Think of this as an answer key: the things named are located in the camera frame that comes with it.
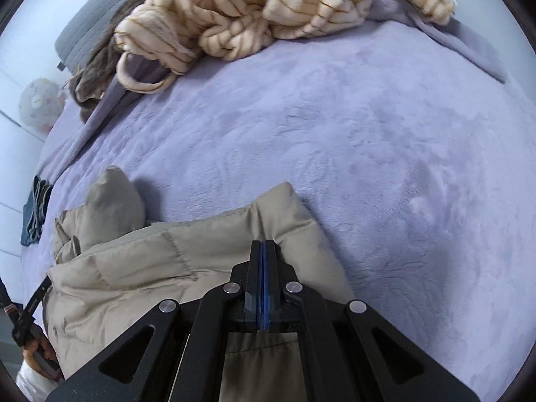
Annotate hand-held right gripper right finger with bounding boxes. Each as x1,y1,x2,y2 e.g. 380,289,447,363
263,240,480,402

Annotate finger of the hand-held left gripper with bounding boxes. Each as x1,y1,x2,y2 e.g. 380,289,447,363
0,278,21,336
21,275,53,327

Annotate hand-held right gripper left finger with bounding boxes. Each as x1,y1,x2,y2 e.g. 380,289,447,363
45,240,264,402

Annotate beige puffer jacket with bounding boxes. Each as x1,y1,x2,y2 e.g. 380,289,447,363
42,165,356,402

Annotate person's left forearm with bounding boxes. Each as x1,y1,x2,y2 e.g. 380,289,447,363
16,362,63,402

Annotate person's left hand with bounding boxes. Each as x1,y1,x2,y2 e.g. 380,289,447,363
23,337,63,381

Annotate folded blue jeans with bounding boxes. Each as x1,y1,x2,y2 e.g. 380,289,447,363
21,175,55,247

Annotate purple fleece bed blanket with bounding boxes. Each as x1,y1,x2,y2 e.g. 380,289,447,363
25,17,536,402

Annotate white wardrobe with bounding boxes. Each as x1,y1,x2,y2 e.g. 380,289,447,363
0,29,55,285

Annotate fan with patterned cover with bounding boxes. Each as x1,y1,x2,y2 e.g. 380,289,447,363
19,77,68,130

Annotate brown fleece robe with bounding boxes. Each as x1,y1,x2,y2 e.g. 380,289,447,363
69,0,177,105

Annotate cream striped fleece robe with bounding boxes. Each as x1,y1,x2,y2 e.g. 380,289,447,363
114,0,456,93

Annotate grey quilted headboard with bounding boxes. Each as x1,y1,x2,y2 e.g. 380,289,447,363
54,0,151,72

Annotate purple fleece duvet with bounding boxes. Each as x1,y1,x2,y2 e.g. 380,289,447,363
40,0,507,181

